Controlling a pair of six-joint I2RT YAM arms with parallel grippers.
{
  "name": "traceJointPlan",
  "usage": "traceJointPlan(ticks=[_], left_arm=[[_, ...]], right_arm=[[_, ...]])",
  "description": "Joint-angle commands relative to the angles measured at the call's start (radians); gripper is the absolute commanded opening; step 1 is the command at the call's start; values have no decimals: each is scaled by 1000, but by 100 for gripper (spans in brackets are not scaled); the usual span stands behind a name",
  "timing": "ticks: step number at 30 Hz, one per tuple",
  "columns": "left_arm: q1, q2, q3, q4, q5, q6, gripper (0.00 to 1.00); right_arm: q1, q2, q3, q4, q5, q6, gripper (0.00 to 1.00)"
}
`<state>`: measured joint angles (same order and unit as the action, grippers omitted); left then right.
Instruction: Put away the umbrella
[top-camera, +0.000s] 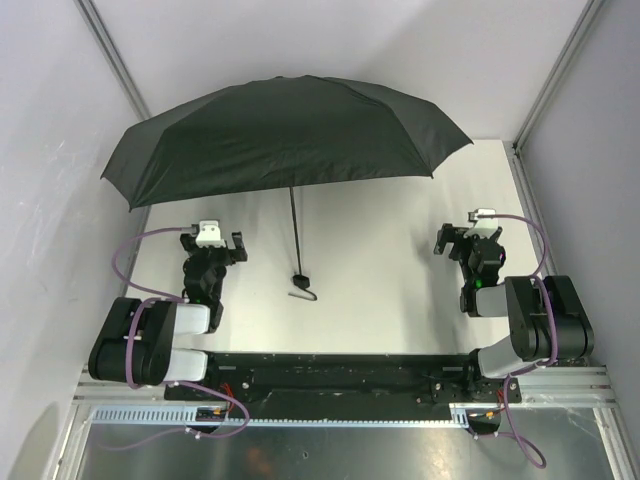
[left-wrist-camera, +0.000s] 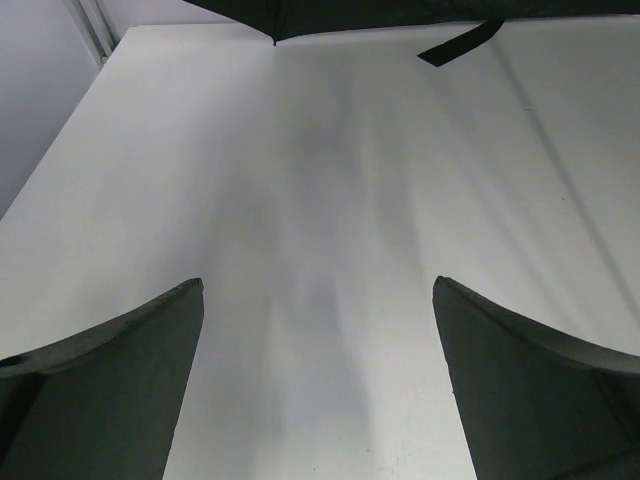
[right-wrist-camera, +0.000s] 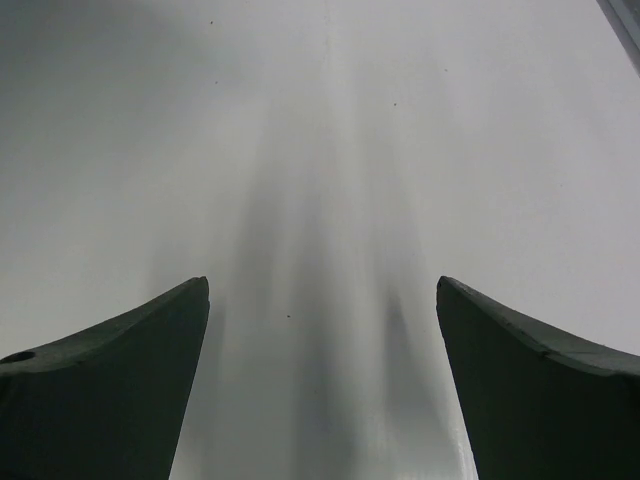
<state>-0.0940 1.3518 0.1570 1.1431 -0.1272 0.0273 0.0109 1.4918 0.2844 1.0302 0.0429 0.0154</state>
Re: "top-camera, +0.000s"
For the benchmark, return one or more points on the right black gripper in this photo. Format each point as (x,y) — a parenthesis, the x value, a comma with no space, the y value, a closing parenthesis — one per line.
(468,240)

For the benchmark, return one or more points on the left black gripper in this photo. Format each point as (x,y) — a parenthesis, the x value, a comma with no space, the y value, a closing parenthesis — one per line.
(213,251)

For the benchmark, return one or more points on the black folding umbrella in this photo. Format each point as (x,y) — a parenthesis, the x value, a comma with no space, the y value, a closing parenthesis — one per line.
(283,132)

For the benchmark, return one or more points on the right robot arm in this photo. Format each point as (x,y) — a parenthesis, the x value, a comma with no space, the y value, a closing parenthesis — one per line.
(546,319)

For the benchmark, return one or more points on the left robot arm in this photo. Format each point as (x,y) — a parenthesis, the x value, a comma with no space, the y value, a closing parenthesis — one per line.
(135,343)

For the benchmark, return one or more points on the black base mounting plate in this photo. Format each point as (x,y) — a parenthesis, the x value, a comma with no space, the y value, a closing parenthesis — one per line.
(351,386)

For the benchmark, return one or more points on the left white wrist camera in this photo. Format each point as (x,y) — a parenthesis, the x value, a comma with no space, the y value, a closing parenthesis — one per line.
(209,235)

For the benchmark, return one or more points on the aluminium table edge rail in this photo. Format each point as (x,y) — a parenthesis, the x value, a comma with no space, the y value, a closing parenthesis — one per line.
(530,209)

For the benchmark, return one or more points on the grey slotted cable duct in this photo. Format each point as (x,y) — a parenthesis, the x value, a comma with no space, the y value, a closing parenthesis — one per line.
(156,415)

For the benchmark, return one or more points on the right aluminium frame post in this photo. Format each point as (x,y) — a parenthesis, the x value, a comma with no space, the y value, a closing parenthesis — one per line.
(569,52)

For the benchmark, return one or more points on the aluminium frame post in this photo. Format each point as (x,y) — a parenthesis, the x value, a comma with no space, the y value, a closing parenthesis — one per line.
(569,52)
(102,37)

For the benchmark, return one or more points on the left aluminium frame post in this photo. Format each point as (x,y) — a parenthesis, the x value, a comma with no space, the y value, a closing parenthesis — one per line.
(102,37)

